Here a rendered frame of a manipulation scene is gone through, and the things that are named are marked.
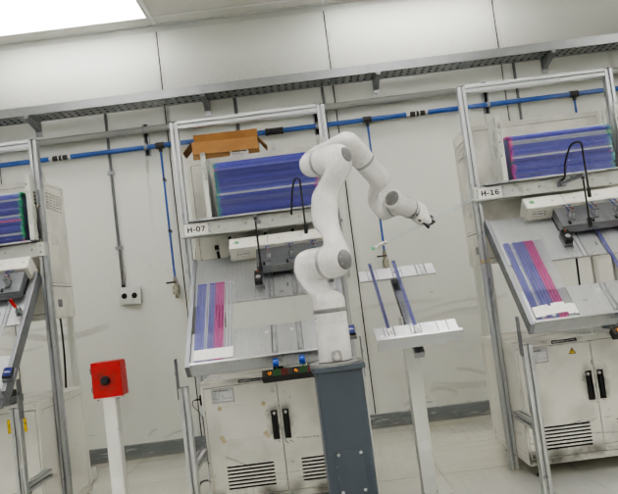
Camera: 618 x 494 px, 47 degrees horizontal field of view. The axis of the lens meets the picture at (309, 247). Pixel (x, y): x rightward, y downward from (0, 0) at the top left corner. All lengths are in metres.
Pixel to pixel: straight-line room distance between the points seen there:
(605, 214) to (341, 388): 1.71
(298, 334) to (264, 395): 0.40
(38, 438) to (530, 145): 2.70
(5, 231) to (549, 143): 2.69
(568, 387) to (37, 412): 2.43
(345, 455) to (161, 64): 3.50
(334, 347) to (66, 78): 3.50
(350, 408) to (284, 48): 3.28
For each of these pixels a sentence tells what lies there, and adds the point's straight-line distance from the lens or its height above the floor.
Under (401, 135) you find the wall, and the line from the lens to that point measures 5.12.
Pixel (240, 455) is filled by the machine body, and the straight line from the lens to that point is 3.40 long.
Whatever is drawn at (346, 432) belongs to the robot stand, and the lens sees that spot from 2.54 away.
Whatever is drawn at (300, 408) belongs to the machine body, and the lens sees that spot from 3.35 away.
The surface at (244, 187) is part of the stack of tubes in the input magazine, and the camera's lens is 3.50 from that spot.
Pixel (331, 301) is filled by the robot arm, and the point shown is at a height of 0.92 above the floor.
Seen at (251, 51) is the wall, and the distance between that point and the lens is 5.27.
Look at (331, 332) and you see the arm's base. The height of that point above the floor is 0.81.
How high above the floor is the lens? 0.95
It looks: 4 degrees up
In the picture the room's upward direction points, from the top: 7 degrees counter-clockwise
